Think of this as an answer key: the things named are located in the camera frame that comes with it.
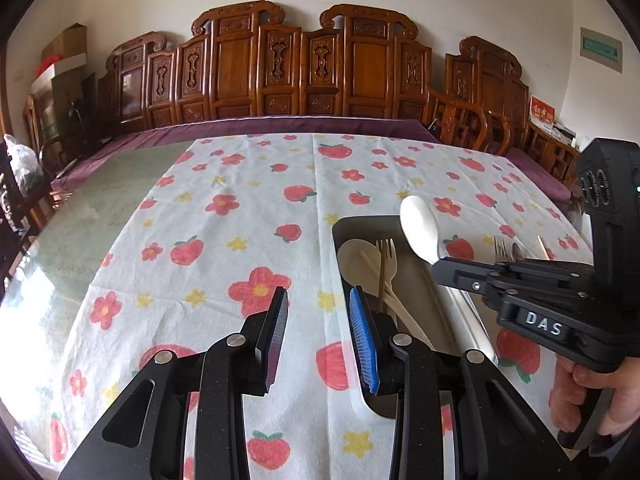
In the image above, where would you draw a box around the wooden chopstick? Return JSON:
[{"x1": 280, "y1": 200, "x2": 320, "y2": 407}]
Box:
[
  {"x1": 358, "y1": 244, "x2": 397, "y2": 296},
  {"x1": 536, "y1": 235, "x2": 551, "y2": 260}
]

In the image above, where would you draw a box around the stainless steel fork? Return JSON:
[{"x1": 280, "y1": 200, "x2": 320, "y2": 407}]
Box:
[{"x1": 494, "y1": 236, "x2": 513, "y2": 263}]

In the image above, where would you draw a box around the stainless steel spoon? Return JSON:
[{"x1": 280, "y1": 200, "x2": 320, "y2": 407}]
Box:
[{"x1": 512, "y1": 242, "x2": 526, "y2": 261}]

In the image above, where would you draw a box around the person's right hand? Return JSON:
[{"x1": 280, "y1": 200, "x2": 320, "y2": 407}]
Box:
[{"x1": 549, "y1": 356, "x2": 640, "y2": 437}]

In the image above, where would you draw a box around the wooden chopstick in tray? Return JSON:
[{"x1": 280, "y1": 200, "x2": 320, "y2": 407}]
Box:
[{"x1": 358, "y1": 244, "x2": 397, "y2": 296}]

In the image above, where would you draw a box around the metal rectangular tray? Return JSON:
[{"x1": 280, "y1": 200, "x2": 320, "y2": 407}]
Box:
[{"x1": 331, "y1": 214, "x2": 499, "y2": 366}]

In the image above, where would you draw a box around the purple armchair cushion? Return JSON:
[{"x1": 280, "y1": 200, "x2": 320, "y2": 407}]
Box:
[{"x1": 506, "y1": 148, "x2": 572, "y2": 203}]

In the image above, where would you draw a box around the strawberry flower tablecloth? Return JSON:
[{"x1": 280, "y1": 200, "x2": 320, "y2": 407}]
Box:
[{"x1": 19, "y1": 132, "x2": 597, "y2": 480}]

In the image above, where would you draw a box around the red gift box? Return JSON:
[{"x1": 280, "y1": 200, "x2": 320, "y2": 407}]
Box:
[{"x1": 529, "y1": 96, "x2": 555, "y2": 128}]

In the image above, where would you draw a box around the carved wooden armchair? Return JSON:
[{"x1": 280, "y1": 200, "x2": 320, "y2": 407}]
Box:
[{"x1": 445, "y1": 36, "x2": 578, "y2": 188}]

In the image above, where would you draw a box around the purple bench cushion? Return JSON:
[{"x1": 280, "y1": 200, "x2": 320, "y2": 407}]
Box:
[{"x1": 51, "y1": 116, "x2": 436, "y2": 193}]

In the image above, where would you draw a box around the carved wooden sofa bench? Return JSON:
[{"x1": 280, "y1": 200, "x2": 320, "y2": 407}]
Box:
[{"x1": 98, "y1": 0, "x2": 432, "y2": 136}]

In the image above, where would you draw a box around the green wall panel box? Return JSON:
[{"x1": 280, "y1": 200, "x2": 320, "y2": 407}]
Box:
[{"x1": 579, "y1": 27, "x2": 623, "y2": 73}]

